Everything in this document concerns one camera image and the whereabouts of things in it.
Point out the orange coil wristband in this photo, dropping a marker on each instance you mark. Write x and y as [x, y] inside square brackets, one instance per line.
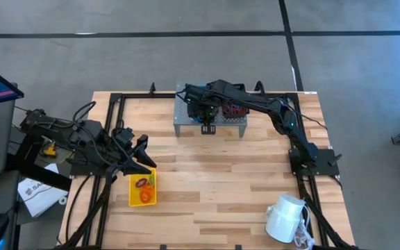
[148, 189]
[145, 197]

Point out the yellow plastic basket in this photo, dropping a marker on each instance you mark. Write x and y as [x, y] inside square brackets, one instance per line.
[134, 198]

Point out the grey perforated metal riser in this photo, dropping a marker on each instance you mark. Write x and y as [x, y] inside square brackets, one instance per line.
[182, 119]

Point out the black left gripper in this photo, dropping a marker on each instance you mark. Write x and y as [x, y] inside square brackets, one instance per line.
[123, 147]

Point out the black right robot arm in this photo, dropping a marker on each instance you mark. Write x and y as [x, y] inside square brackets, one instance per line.
[273, 104]

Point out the small yellow tool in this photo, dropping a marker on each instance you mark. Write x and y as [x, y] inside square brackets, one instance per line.
[50, 150]

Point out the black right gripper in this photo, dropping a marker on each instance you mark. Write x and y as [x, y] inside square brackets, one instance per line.
[200, 100]

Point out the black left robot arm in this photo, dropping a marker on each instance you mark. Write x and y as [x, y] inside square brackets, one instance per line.
[82, 139]

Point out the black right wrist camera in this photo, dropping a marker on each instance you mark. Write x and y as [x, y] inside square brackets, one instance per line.
[208, 129]

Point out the long red rubber band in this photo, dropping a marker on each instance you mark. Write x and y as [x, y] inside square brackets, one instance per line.
[234, 110]

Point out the white paper sheet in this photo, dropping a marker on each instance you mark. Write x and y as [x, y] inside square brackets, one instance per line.
[40, 194]

